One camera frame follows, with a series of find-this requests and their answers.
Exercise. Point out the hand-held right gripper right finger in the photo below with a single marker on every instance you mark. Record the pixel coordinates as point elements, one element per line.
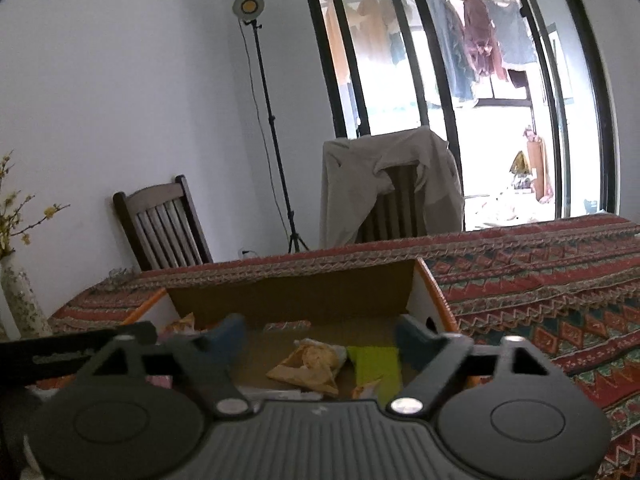
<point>411,336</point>

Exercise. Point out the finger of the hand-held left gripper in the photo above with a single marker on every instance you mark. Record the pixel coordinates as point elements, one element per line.
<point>40,360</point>

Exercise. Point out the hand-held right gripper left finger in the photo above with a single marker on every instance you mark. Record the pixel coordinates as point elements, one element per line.
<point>231,331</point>

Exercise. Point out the orange cardboard box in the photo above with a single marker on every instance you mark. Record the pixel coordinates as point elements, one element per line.
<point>300,295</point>

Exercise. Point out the green snack packet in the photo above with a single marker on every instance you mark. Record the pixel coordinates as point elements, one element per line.
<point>375,365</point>

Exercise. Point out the yellow white snack packet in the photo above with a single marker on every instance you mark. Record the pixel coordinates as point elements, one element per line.
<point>180,325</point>

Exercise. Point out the white floral vase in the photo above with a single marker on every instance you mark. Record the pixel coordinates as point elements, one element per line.
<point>20,300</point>

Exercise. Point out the small orange snack packet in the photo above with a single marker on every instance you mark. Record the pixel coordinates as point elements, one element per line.
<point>365,390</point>

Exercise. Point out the tan chip packet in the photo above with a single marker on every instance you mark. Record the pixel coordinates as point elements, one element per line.
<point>310,365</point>

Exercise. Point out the dark wooden slatted chair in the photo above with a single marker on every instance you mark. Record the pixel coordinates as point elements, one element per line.
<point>165,230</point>

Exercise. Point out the wooden chair under jacket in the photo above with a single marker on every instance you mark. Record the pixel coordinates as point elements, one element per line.
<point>395,210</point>

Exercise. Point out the patterned red tablecloth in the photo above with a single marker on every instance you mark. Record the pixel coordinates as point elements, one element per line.
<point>540,285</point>

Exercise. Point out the yellow flower branches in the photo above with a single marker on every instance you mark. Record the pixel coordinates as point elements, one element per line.
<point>10,210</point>

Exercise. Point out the beige jacket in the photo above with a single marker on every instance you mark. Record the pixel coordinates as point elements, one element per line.
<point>350,185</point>

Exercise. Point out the yellow item outside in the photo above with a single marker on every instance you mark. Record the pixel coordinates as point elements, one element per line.
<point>519,165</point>

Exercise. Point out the wooden plank outside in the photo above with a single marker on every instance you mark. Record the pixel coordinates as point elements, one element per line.
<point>537,165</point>

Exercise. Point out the hanging black garment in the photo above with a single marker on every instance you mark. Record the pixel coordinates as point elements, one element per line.
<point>519,78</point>

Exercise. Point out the hanging blue shirt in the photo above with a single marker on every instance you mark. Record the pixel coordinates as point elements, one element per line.
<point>452,50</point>

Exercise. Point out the hanging maroon shirt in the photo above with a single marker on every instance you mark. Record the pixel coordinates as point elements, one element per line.
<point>480,35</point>

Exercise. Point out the hanging grey t-shirt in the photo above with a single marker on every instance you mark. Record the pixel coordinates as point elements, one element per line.
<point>515,35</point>

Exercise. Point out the hanging tan garment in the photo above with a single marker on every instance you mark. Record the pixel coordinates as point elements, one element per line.
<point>370,15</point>

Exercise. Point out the round lamp on tripod stand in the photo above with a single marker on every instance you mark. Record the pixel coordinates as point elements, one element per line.
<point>248,6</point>

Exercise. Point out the white wall socket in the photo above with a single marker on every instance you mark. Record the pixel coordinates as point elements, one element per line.
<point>246,252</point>

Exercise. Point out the black sliding door frame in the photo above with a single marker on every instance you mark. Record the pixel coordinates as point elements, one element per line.
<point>442,100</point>

